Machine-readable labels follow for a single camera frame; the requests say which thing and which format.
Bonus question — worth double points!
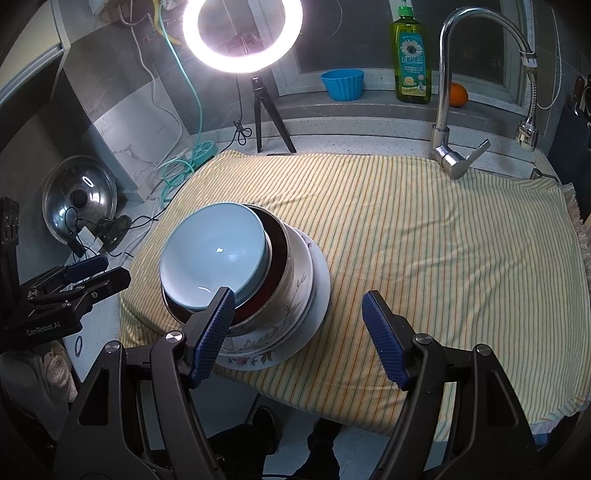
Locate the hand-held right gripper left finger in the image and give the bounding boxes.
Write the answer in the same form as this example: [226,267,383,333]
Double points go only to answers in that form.
[53,286,236,480]

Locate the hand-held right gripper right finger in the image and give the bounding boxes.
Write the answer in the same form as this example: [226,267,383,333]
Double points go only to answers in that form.
[361,290,546,480]

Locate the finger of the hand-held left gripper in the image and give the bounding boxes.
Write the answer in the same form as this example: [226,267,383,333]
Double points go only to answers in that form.
[28,255,110,291]
[28,268,132,309]

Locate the pink floral white plate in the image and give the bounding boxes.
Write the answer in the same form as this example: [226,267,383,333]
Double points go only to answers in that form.
[215,235,331,371]
[216,231,326,366]

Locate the small white ceramic bowl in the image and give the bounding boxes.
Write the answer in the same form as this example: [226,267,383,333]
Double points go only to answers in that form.
[159,202,269,311]

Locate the red steel bowl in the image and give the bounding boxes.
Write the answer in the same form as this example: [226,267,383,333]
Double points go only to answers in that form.
[163,203,288,326]

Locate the large stainless steel bowl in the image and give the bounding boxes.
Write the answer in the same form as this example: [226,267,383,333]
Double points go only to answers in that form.
[161,203,297,334]

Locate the white plate with branch print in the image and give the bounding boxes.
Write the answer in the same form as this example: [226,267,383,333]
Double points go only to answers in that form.
[217,226,315,357]

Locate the white charger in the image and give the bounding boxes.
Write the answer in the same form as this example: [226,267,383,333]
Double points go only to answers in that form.
[76,225,105,252]

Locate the beige fuzzy towel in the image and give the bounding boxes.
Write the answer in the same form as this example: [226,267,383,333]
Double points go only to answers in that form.
[0,340,78,416]

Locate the steel pot lid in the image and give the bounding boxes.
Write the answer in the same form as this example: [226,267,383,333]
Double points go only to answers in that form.
[41,154,120,244]

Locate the black shoe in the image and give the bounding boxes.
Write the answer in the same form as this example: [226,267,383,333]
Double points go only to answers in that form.
[245,406,283,457]
[307,418,343,464]

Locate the yellow striped cloth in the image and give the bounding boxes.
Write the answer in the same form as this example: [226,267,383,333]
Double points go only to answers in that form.
[119,150,591,437]

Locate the teal round power strip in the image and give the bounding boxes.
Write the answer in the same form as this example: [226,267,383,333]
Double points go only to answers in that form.
[191,142,218,167]

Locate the black mini tripod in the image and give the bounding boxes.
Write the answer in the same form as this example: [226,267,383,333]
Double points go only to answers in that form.
[250,76,297,154]

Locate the chrome sink faucet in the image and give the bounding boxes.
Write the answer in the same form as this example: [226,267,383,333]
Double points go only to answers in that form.
[430,6,541,181]

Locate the blue fluted cup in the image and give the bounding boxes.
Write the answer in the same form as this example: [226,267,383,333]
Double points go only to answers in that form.
[321,68,365,101]

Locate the green dish soap bottle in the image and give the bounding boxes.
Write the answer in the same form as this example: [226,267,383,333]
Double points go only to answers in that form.
[389,6,432,104]

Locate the white power cable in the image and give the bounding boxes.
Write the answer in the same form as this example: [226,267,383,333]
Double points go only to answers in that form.
[131,23,192,158]

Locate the black ring light cable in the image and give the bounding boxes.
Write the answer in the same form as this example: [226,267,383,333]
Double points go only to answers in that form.
[231,71,289,158]

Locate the yellow gas hose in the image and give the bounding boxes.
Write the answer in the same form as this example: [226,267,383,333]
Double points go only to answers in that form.
[154,0,183,47]

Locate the black handled knife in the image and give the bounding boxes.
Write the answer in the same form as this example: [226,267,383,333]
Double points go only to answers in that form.
[573,76,588,116]

